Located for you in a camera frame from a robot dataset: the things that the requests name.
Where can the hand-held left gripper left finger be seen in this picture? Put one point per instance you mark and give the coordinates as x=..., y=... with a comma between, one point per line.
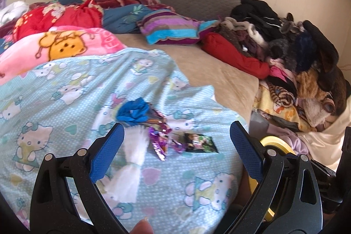
x=107, y=154

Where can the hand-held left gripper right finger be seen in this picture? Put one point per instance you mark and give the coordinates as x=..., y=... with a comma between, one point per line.
x=246, y=151

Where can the yellow rimmed black bin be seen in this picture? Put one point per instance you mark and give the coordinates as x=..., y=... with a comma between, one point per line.
x=274, y=142

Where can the green black snack wrapper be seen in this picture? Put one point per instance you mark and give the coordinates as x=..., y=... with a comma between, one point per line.
x=200, y=143

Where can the blue plastic bag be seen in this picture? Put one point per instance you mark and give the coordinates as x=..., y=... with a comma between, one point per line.
x=131, y=112

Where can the purple foil wrapper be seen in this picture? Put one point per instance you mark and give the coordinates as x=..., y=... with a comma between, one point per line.
x=159, y=138

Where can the person's left hand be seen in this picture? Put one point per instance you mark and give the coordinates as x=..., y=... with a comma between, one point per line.
x=141, y=228

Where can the lilac fleece cloth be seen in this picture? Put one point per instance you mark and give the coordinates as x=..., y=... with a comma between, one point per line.
x=293, y=140

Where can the yellow cat printed blanket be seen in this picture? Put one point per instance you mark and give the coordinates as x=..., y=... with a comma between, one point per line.
x=285, y=113

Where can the light blue cat printed blanket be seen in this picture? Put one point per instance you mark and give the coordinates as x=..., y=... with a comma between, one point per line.
x=68, y=113

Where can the tiger striped cloth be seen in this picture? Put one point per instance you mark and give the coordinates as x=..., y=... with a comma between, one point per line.
x=279, y=94

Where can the cream fleece garment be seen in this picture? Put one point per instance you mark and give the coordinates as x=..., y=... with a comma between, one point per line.
x=315, y=113

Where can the beige bed sheet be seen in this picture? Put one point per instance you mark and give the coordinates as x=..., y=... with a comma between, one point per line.
x=208, y=77

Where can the pink garment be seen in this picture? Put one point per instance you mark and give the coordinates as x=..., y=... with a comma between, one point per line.
x=282, y=72

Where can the brown plush garment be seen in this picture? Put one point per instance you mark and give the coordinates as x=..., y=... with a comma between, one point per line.
x=340, y=91

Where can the tan fuzzy garment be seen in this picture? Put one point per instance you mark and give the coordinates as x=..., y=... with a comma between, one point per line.
x=309, y=83

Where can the red garment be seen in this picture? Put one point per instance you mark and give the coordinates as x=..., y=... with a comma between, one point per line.
x=233, y=53

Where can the grey dotted garment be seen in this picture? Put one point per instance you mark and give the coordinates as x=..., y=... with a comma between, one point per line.
x=282, y=47

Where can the white fleece garment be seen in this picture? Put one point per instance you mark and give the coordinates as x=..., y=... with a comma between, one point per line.
x=257, y=38

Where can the dark maroon folded garment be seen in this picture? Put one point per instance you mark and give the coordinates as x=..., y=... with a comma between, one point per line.
x=244, y=36

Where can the pink bear printed blanket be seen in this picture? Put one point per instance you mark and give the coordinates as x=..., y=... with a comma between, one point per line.
x=90, y=39

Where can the navy fuzzy garment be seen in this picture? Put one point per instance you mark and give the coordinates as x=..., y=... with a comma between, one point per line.
x=304, y=50

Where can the black plush garment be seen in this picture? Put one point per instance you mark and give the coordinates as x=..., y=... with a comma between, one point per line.
x=323, y=44

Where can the blue leaf printed quilt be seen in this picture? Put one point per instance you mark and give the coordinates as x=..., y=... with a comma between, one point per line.
x=120, y=20

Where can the striped pillow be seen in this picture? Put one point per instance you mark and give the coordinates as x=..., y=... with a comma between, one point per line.
x=170, y=28

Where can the black jacket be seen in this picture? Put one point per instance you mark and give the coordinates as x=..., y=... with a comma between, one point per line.
x=255, y=10

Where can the red floral quilt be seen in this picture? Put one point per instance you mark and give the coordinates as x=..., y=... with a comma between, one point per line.
x=71, y=17

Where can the maroon floral blanket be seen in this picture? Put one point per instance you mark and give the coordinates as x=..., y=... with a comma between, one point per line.
x=148, y=2

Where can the white cloth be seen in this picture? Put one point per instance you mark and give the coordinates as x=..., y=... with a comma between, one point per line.
x=13, y=10

